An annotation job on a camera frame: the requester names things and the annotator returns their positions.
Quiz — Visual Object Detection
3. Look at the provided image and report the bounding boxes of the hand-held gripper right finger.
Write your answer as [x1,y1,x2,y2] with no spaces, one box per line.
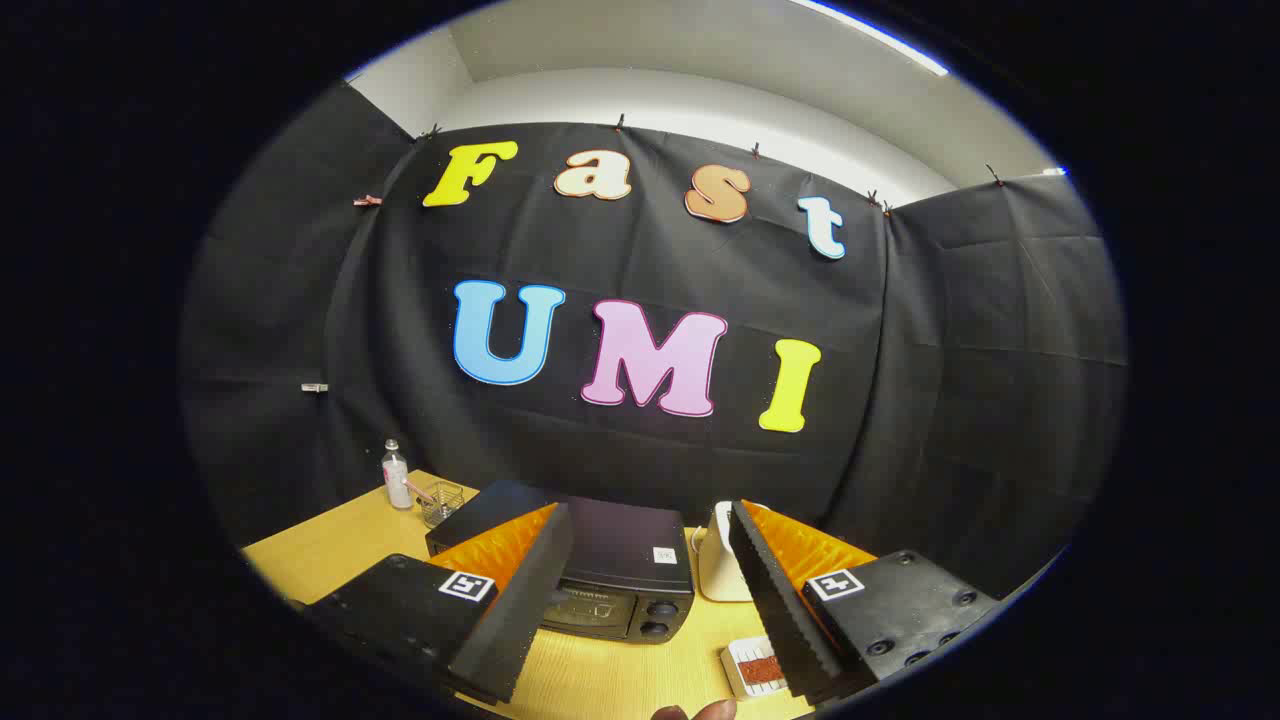
[728,500,1001,706]

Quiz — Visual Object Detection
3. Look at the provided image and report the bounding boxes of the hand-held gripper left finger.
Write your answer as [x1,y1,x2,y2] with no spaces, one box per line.
[305,503,576,706]

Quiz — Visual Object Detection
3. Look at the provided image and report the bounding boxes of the black toaster oven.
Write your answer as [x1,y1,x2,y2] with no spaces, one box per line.
[425,480,696,644]

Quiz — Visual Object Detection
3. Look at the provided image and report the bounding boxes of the white slot toaster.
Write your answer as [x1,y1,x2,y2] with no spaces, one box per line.
[697,500,771,603]

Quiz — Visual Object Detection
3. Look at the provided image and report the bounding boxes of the white ribbed dish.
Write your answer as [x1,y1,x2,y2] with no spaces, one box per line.
[720,635,801,699]

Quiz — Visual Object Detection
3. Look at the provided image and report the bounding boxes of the black backdrop cloth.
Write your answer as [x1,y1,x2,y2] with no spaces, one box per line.
[180,80,1131,601]

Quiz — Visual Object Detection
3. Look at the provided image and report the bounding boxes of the clear plastic bottle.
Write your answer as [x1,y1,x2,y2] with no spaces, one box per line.
[382,440,414,511]

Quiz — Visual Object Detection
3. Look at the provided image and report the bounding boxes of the wire mesh basket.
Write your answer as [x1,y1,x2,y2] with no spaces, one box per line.
[420,482,466,529]

